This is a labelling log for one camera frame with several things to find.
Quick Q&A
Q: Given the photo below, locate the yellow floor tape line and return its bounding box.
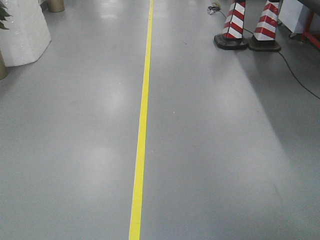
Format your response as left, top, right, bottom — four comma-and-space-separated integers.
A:
128, 0, 154, 240

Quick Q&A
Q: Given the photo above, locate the red white traffic cone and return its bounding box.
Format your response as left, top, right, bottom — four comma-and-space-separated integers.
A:
213, 0, 249, 50
248, 0, 281, 52

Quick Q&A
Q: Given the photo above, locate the black floor cable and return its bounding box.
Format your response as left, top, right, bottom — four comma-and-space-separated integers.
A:
207, 4, 320, 101

